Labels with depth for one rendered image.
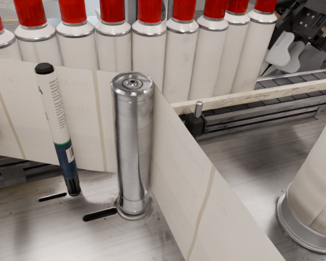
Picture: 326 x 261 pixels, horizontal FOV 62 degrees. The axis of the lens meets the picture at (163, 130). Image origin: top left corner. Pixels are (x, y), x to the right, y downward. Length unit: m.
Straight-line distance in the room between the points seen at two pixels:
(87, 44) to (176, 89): 0.16
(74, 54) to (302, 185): 0.33
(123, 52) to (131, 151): 0.19
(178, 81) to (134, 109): 0.23
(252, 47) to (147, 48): 0.20
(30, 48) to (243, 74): 0.36
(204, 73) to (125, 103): 0.27
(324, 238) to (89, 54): 0.38
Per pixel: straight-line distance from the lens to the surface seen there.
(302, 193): 0.35
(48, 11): 1.17
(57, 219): 0.38
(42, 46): 0.40
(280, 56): 0.56
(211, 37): 0.45
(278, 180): 0.45
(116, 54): 0.41
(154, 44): 0.41
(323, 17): 0.55
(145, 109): 0.24
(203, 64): 0.47
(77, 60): 0.42
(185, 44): 0.43
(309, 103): 0.66
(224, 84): 0.53
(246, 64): 0.54
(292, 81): 0.70
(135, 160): 0.28
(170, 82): 0.46
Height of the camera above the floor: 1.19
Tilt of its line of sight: 41 degrees down
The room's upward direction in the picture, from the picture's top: 5 degrees clockwise
